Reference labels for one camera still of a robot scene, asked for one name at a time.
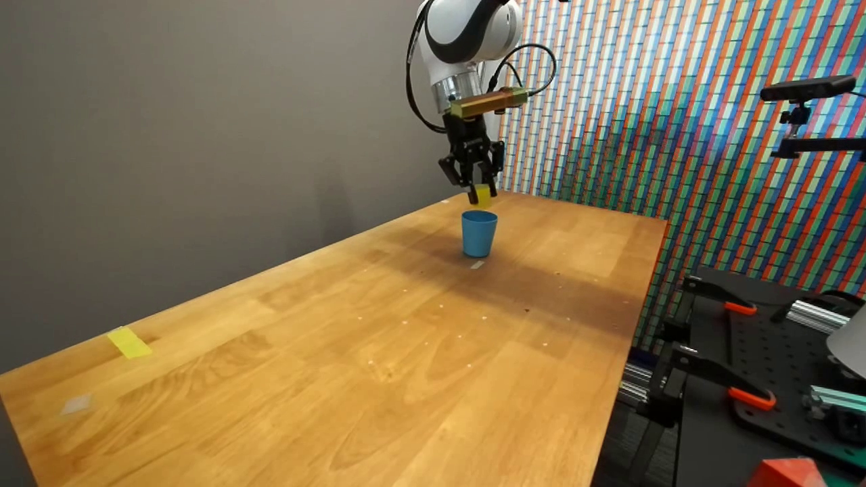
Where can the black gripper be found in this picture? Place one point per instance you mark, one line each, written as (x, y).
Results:
(474, 158)

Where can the yellow block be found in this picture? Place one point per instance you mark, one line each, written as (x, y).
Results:
(483, 196)

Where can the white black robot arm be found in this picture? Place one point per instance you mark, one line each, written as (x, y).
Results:
(456, 38)

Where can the light blue cup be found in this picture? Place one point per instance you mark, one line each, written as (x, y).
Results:
(476, 234)

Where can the red block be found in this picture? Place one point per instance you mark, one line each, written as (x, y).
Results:
(786, 472)

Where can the upper black orange clamp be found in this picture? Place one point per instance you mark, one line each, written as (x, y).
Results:
(717, 292)

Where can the black orange clamp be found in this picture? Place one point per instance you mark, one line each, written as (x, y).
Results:
(737, 388)
(717, 292)

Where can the lower black orange clamp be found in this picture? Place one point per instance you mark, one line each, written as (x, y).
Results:
(737, 388)

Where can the black perforated board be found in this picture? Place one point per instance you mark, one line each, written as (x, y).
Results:
(794, 362)

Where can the silver aluminium bar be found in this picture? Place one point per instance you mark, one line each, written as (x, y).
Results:
(816, 316)

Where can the yellow tape piece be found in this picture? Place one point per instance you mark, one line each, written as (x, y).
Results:
(129, 342)

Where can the teal bar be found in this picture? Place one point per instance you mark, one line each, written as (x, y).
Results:
(838, 398)

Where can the gold wrist camera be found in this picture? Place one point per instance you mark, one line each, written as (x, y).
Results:
(490, 101)

